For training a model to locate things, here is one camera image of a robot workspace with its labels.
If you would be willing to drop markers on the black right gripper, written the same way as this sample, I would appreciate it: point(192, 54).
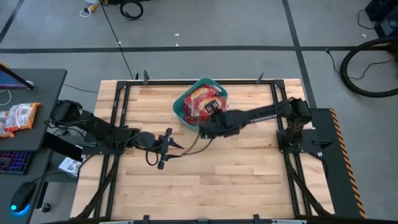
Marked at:
point(220, 124)

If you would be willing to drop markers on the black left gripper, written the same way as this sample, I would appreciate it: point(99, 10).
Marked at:
point(146, 140)

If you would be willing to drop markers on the red popcorn bag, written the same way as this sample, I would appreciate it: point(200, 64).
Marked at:
point(202, 91)
point(194, 107)
point(190, 117)

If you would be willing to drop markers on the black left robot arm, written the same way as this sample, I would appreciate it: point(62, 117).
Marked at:
point(99, 130)

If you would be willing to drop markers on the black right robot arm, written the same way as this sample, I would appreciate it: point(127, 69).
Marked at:
point(264, 115)

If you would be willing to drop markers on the teal plastic basket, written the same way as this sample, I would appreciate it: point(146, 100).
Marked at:
point(183, 119)

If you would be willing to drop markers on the white printed booklet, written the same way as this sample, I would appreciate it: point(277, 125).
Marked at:
point(70, 166)

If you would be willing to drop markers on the black equipment box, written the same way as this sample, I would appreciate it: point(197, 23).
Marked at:
point(62, 146)

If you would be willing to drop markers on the black platform with hazard stripe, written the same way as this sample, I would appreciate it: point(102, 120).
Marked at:
point(329, 161)

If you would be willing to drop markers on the black desk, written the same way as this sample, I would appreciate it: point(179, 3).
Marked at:
point(46, 93)

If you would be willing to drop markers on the black chair caster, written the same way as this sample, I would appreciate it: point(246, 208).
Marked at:
point(45, 208)

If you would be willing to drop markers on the black mouse with blue light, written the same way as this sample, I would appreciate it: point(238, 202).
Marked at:
point(23, 196)

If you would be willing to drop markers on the backlit black keyboard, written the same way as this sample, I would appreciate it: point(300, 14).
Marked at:
point(14, 161)

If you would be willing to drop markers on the desk screen with black edge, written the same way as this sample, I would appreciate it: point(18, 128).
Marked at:
point(9, 79)

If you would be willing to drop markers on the black equipment cases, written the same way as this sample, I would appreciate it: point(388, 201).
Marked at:
point(385, 18)

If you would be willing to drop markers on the black aluminium table frame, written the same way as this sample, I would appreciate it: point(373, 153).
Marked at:
point(155, 82)

